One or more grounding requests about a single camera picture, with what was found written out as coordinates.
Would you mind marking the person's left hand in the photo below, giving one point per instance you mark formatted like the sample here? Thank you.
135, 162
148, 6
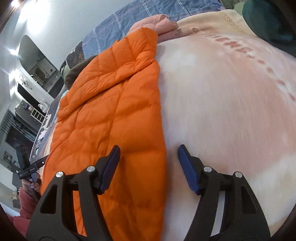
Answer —
31, 185

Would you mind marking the pink printed fleece blanket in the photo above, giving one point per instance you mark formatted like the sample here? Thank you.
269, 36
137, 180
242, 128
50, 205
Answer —
219, 111

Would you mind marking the brown fleece garment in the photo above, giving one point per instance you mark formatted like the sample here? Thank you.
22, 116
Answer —
74, 71

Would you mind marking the dark teal garment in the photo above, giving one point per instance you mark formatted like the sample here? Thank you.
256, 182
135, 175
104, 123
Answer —
266, 20

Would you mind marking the pink quilted folded garment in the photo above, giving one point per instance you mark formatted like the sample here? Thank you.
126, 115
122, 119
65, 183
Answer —
157, 24

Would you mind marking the floral bedsheet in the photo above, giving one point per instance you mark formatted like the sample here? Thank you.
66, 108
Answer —
47, 125

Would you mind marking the dark shelf unit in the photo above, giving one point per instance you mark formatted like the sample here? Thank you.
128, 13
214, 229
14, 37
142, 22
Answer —
18, 129

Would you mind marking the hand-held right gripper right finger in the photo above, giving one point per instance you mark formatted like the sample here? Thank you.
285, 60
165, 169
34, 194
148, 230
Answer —
187, 166

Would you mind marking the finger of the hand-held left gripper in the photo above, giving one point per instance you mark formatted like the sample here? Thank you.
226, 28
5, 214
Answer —
39, 164
41, 158

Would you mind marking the orange down jacket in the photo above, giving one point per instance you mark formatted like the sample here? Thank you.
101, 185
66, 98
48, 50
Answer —
111, 115

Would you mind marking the green cloth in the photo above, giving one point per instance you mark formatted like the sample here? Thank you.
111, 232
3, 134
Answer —
231, 5

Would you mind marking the blue plaid pillow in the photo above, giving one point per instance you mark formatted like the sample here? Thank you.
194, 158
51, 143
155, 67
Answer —
138, 16

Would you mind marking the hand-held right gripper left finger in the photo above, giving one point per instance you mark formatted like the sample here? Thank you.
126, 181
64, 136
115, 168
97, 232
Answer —
111, 165

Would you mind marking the dark floral pillow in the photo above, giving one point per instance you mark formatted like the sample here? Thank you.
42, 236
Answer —
75, 54

